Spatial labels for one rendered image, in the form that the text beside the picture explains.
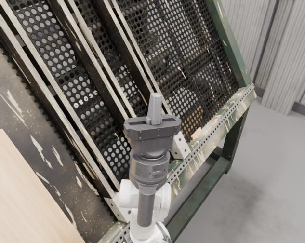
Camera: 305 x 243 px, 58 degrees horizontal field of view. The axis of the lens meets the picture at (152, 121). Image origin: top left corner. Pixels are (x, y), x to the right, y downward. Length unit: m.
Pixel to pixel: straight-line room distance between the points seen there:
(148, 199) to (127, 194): 0.07
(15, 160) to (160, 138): 0.58
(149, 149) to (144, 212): 0.14
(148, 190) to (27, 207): 0.54
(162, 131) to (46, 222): 0.65
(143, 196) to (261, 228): 1.81
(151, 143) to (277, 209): 1.99
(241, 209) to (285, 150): 0.83
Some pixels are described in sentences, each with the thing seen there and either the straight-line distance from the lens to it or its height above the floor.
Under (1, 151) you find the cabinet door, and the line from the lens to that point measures 1.01.
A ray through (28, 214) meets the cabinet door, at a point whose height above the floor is 1.12.
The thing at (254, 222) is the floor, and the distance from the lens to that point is 2.36.
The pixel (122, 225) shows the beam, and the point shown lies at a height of 0.91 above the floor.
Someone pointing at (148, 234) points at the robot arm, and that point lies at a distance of 0.83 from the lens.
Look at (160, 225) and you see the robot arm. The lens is 0.90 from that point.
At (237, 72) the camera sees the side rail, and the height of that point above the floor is 0.99.
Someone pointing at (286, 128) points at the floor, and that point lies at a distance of 3.16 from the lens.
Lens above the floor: 1.98
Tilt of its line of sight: 42 degrees down
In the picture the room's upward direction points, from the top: straight up
